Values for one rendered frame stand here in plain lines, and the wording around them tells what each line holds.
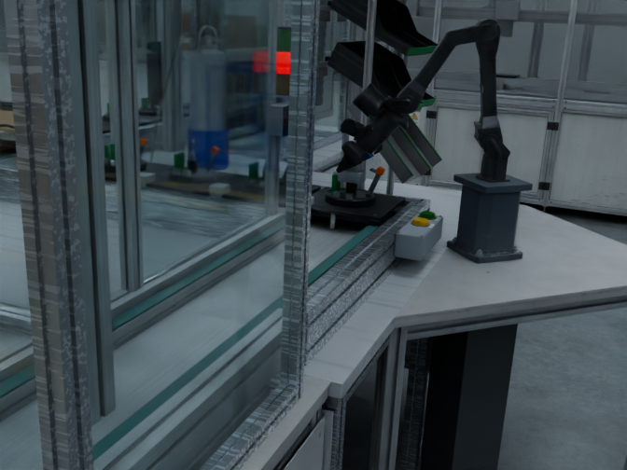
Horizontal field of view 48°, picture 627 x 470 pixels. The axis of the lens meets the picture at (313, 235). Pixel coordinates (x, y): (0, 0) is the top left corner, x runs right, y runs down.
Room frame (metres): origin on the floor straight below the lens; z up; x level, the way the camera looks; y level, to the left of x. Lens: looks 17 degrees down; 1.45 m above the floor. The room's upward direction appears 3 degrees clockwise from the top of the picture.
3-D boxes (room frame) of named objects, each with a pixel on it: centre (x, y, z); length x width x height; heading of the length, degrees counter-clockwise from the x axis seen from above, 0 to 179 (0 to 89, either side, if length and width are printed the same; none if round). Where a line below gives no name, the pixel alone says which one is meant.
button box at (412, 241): (1.69, -0.26, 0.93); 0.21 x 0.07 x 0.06; 158
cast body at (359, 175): (1.85, -0.09, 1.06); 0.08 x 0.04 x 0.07; 69
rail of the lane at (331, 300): (1.54, -0.14, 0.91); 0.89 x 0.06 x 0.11; 158
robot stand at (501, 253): (1.79, -0.46, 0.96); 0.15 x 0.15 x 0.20; 23
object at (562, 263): (1.84, -0.44, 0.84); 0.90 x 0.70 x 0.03; 113
